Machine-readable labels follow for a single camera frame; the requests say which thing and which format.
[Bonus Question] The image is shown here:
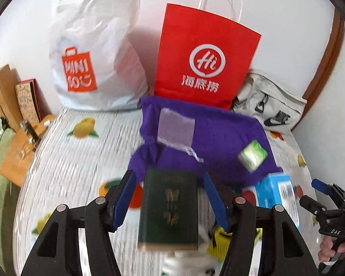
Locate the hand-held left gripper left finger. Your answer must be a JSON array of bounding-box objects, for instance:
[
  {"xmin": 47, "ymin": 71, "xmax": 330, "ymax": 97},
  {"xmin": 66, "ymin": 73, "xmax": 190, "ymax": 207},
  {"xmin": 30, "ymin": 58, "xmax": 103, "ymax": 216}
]
[{"xmin": 21, "ymin": 170, "xmax": 137, "ymax": 276}]

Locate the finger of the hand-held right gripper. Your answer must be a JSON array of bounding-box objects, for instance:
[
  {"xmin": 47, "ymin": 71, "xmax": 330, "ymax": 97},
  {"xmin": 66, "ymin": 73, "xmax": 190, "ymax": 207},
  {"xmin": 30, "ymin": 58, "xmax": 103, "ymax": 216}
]
[
  {"xmin": 311, "ymin": 178, "xmax": 345, "ymax": 203},
  {"xmin": 299, "ymin": 195, "xmax": 328, "ymax": 217}
]

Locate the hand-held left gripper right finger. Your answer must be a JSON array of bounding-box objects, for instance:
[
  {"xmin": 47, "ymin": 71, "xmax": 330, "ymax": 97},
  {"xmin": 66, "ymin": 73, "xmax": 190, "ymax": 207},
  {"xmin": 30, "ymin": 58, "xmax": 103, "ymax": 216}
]
[{"xmin": 204, "ymin": 171, "xmax": 319, "ymax": 276}]

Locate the dark green book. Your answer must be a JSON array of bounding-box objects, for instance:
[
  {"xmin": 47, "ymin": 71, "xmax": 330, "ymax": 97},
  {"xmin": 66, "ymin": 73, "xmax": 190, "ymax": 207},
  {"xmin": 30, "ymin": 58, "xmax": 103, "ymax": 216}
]
[{"xmin": 137, "ymin": 168, "xmax": 199, "ymax": 252}]

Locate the person's right hand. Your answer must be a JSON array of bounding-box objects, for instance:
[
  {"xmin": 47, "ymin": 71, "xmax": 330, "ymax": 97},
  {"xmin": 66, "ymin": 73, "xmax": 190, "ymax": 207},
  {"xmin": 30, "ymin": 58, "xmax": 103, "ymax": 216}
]
[{"xmin": 318, "ymin": 237, "xmax": 345, "ymax": 263}]

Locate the blue tissue pack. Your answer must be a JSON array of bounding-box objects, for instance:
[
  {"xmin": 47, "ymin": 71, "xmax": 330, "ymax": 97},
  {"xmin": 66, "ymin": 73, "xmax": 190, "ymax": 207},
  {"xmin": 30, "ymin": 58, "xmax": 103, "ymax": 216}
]
[{"xmin": 254, "ymin": 173, "xmax": 302, "ymax": 232}]

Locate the yellow clip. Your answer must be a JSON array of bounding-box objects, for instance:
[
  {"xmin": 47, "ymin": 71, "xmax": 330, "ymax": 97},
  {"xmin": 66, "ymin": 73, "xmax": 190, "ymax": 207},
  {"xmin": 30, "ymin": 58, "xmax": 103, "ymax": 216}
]
[{"xmin": 207, "ymin": 227, "xmax": 261, "ymax": 261}]

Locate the fruit printed tablecloth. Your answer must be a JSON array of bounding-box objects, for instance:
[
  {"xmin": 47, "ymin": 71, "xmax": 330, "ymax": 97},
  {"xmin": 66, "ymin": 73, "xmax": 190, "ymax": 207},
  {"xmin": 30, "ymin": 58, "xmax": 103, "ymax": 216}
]
[{"xmin": 13, "ymin": 106, "xmax": 328, "ymax": 276}]

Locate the light green small packet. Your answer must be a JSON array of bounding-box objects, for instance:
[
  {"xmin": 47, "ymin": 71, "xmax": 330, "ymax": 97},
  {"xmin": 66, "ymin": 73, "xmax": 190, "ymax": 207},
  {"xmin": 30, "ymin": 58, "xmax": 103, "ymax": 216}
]
[{"xmin": 237, "ymin": 139, "xmax": 269, "ymax": 173}]

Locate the purple cloth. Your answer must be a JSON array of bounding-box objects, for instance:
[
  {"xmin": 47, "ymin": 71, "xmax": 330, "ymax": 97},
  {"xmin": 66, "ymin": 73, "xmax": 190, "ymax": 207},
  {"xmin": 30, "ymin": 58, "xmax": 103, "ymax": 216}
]
[{"xmin": 128, "ymin": 96, "xmax": 284, "ymax": 190}]

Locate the white mesh pouch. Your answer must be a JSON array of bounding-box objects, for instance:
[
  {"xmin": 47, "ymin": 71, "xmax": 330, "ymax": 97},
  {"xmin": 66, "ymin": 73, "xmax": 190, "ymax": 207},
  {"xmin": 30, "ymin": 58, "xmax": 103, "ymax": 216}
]
[{"xmin": 157, "ymin": 108, "xmax": 204, "ymax": 163}]

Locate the beige fabric bag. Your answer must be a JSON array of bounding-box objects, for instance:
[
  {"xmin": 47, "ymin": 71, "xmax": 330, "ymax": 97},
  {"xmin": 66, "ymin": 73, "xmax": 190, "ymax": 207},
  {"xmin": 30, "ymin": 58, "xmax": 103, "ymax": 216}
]
[{"xmin": 232, "ymin": 69, "xmax": 308, "ymax": 134}]

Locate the black clip tool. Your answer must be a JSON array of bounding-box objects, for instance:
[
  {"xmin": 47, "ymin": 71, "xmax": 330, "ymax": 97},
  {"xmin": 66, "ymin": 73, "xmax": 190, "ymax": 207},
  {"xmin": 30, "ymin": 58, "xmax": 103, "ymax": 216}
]
[{"xmin": 20, "ymin": 121, "xmax": 42, "ymax": 153}]

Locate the light green cloth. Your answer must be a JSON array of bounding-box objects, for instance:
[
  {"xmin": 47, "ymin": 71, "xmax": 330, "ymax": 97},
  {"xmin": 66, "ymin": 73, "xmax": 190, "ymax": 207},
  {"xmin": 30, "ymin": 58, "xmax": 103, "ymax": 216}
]
[{"xmin": 0, "ymin": 126, "xmax": 20, "ymax": 265}]

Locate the brown paper bag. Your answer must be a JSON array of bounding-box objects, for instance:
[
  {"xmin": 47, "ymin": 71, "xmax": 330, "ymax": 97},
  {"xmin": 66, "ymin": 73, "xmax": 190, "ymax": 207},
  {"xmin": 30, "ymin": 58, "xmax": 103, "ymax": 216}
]
[{"xmin": 0, "ymin": 64, "xmax": 23, "ymax": 130}]

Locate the white plastic shopping bag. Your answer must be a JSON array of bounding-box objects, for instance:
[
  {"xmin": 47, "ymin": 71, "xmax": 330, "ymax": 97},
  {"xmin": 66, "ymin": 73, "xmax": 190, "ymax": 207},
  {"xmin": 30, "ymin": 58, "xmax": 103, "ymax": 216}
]
[{"xmin": 49, "ymin": 0, "xmax": 148, "ymax": 112}]

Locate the red paper bag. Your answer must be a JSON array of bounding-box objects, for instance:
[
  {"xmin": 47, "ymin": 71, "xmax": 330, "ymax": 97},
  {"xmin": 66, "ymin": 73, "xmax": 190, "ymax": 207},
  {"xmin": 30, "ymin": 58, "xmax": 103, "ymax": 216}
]
[{"xmin": 154, "ymin": 0, "xmax": 262, "ymax": 111}]

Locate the brown wooden door frame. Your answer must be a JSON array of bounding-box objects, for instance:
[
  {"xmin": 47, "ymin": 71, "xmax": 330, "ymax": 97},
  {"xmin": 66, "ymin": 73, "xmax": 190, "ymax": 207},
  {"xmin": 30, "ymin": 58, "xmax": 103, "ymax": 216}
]
[{"xmin": 302, "ymin": 9, "xmax": 345, "ymax": 110}]

